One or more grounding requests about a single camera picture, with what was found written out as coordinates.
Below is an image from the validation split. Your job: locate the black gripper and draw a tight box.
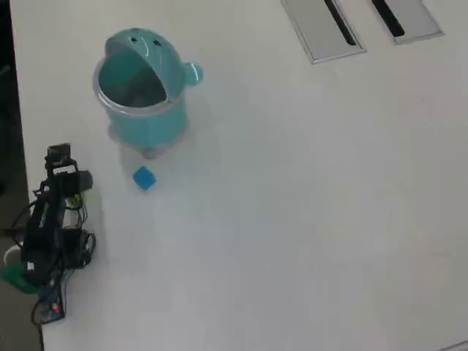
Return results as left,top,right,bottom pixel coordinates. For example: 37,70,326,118
49,166,102,210

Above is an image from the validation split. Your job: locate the blue lego block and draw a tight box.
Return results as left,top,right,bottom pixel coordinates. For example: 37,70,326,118
132,165,157,192

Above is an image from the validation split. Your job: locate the teal whale-shaped bin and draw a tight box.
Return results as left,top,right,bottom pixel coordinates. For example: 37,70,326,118
91,29,205,160

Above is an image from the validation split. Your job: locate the white round object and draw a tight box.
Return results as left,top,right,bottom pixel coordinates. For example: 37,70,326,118
3,245,23,267

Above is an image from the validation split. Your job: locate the green table clamp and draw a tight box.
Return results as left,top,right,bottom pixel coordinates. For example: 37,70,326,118
1,265,41,294

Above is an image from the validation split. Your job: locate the blue controller circuit board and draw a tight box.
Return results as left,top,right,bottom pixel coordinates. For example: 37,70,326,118
38,288,67,325

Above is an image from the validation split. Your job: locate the dark furniture panel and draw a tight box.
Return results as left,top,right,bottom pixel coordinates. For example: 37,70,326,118
0,0,30,235

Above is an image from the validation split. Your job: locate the black arm servo cable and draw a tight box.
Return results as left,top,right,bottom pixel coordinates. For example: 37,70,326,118
64,197,91,235

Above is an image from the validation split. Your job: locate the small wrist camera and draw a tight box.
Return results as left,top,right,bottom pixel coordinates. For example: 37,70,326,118
46,143,72,167

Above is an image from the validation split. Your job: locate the black power cable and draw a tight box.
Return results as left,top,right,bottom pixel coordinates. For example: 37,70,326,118
31,299,45,351

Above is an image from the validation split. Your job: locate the wide silver cable grommet panel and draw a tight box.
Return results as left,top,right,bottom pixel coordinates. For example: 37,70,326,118
281,0,367,65

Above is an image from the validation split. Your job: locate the narrow silver cable grommet panel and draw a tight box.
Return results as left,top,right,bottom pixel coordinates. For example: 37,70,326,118
371,0,445,45

